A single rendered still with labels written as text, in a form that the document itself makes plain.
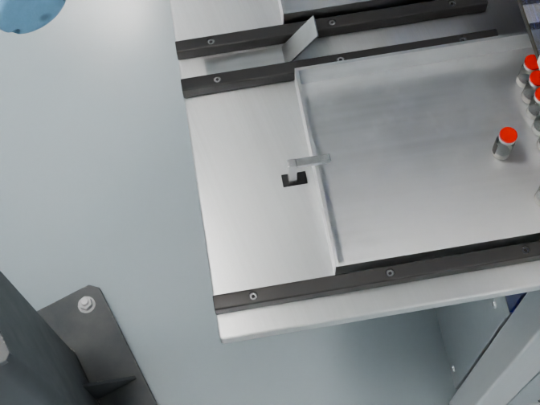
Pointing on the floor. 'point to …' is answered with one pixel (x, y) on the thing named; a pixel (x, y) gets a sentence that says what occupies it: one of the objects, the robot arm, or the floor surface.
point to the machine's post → (506, 359)
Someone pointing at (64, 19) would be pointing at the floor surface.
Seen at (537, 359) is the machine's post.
